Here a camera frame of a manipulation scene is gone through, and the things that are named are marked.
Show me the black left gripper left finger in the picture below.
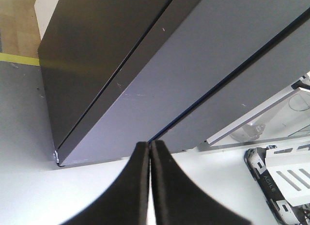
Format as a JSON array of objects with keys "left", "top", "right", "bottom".
[{"left": 64, "top": 142, "right": 150, "bottom": 225}]

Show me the fridge door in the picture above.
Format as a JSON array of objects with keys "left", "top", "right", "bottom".
[{"left": 57, "top": 0, "right": 310, "bottom": 167}]

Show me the yellow floor tape line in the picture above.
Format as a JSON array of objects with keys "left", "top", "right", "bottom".
[{"left": 0, "top": 53, "right": 40, "bottom": 66}]

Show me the white open fridge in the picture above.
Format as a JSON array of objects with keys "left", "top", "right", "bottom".
[{"left": 38, "top": 0, "right": 310, "bottom": 166}]

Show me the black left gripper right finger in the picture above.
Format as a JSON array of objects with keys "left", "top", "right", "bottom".
[{"left": 150, "top": 140, "right": 251, "bottom": 225}]

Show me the white black robot base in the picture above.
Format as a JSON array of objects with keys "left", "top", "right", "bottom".
[{"left": 244, "top": 142, "right": 310, "bottom": 225}]

